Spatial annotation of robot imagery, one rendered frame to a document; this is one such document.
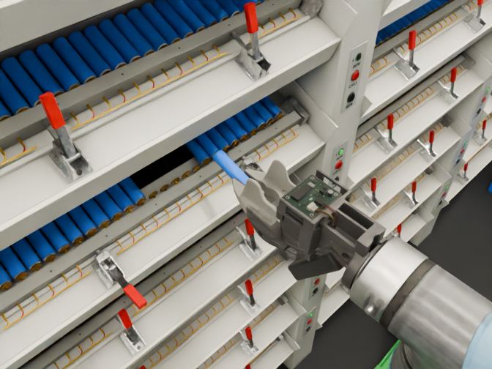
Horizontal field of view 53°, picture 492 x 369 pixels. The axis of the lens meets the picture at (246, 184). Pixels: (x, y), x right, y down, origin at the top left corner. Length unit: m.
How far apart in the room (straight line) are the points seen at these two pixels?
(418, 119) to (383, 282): 0.80
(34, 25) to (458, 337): 0.47
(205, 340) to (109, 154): 0.61
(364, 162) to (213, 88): 0.58
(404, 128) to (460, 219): 0.96
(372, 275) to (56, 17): 0.39
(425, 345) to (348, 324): 1.21
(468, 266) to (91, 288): 1.55
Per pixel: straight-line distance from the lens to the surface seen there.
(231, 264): 0.93
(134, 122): 0.59
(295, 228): 0.59
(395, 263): 0.55
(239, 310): 1.11
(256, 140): 0.81
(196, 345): 1.08
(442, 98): 1.39
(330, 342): 1.72
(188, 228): 0.74
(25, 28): 0.46
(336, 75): 0.80
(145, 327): 0.88
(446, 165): 1.72
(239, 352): 1.29
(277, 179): 0.66
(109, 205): 0.72
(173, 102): 0.61
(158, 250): 0.72
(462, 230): 2.12
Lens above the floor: 1.52
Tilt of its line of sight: 46 degrees down
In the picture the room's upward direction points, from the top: straight up
